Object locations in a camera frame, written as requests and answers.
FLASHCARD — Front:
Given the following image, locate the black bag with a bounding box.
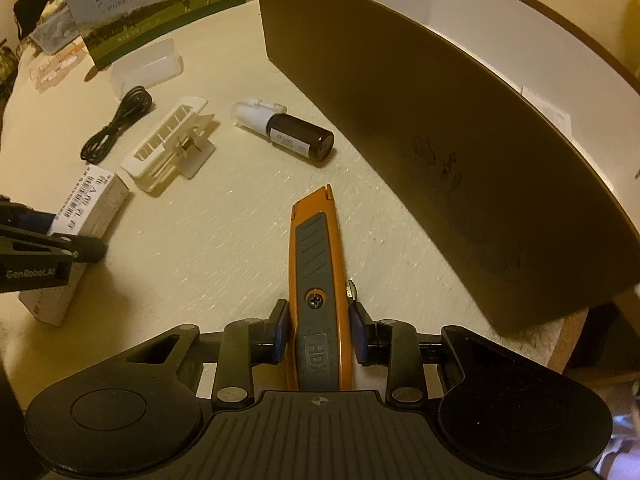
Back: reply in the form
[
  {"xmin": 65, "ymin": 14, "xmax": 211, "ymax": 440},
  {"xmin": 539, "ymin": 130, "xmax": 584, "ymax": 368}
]
[{"xmin": 12, "ymin": 0, "xmax": 65, "ymax": 42}]

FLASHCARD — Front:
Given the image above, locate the white plastic clip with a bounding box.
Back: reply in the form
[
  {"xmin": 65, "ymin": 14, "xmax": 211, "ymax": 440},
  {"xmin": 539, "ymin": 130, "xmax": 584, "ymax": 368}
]
[{"xmin": 120, "ymin": 96, "xmax": 219, "ymax": 196}]

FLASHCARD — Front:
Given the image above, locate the orange utility knife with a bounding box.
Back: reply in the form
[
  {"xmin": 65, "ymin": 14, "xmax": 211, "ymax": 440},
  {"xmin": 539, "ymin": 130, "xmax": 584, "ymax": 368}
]
[{"xmin": 284, "ymin": 184, "xmax": 357, "ymax": 393}]

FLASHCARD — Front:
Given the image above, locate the brown storage box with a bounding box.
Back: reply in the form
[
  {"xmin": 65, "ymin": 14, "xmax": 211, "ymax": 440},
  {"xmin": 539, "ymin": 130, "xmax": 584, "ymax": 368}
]
[{"xmin": 254, "ymin": 0, "xmax": 640, "ymax": 339}]

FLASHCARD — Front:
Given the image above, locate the black charging cable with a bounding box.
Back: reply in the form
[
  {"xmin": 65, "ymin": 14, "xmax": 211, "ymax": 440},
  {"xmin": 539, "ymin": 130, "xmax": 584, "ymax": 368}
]
[{"xmin": 80, "ymin": 85, "xmax": 154, "ymax": 165}]

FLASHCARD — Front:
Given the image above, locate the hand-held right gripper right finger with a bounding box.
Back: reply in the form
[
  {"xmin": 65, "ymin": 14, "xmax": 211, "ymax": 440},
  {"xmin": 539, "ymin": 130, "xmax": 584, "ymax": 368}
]
[{"xmin": 349, "ymin": 301, "xmax": 502, "ymax": 407}]

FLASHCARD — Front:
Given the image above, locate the blue milk gift carton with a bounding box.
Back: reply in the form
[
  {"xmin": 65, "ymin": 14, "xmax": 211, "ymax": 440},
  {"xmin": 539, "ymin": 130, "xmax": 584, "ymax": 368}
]
[{"xmin": 56, "ymin": 0, "xmax": 247, "ymax": 71}]

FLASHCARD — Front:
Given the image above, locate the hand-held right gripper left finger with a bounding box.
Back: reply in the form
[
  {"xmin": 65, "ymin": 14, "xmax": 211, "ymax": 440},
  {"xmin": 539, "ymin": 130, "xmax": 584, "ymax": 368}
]
[{"xmin": 119, "ymin": 299, "xmax": 291, "ymax": 412}]

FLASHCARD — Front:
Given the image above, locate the printed cream bedsheet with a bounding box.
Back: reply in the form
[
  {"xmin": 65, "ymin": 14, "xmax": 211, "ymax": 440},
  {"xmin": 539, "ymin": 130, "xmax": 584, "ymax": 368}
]
[{"xmin": 0, "ymin": 0, "xmax": 592, "ymax": 392}]

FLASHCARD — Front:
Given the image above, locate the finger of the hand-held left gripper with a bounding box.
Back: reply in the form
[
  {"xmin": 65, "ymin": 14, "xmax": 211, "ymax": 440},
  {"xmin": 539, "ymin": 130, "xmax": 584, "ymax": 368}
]
[
  {"xmin": 0, "ymin": 199, "xmax": 57, "ymax": 233},
  {"xmin": 0, "ymin": 225, "xmax": 107, "ymax": 264}
]

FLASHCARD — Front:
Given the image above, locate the brown spray bottle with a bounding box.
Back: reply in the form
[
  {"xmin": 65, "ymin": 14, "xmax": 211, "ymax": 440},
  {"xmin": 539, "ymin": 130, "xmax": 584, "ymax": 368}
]
[{"xmin": 230, "ymin": 99, "xmax": 335, "ymax": 164}]

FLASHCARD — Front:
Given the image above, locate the small white barcode box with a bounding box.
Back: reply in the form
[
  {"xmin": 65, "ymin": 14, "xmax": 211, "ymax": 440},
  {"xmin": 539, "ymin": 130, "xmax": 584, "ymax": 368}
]
[{"xmin": 19, "ymin": 170, "xmax": 132, "ymax": 327}]

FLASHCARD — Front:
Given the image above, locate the clear plastic case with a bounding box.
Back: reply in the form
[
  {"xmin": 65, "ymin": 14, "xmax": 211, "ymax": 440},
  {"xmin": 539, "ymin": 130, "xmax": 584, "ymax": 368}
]
[{"xmin": 110, "ymin": 39, "xmax": 182, "ymax": 99}]

